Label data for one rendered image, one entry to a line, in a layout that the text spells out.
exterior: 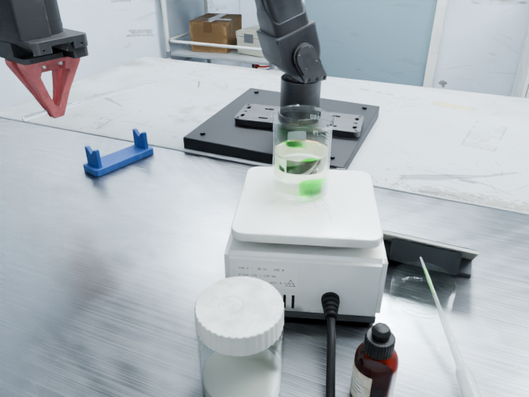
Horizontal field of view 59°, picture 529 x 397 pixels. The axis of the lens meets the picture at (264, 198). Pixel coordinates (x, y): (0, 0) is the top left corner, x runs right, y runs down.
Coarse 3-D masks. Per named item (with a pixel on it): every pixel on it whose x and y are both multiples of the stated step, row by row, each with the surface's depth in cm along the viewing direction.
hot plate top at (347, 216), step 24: (264, 168) 47; (264, 192) 42; (336, 192) 42; (360, 192) 42; (240, 216) 39; (264, 216) 39; (288, 216) 39; (312, 216) 39; (336, 216) 39; (360, 216) 39; (240, 240) 37; (264, 240) 37; (288, 240) 37; (312, 240) 36; (336, 240) 36; (360, 240) 36
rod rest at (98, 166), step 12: (144, 132) 68; (144, 144) 69; (96, 156) 63; (108, 156) 67; (120, 156) 67; (132, 156) 68; (144, 156) 69; (84, 168) 65; (96, 168) 64; (108, 168) 65
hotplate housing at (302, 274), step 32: (224, 256) 38; (256, 256) 38; (288, 256) 38; (320, 256) 37; (352, 256) 37; (384, 256) 38; (288, 288) 39; (320, 288) 38; (352, 288) 38; (352, 320) 40
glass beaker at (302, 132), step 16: (272, 112) 40; (288, 112) 41; (304, 112) 42; (320, 112) 41; (288, 128) 38; (304, 128) 37; (320, 128) 37; (272, 144) 41; (288, 144) 38; (304, 144) 38; (320, 144) 38; (272, 160) 41; (288, 160) 39; (304, 160) 39; (320, 160) 39; (272, 176) 42; (288, 176) 40; (304, 176) 39; (320, 176) 40; (288, 192) 40; (304, 192) 40; (320, 192) 41
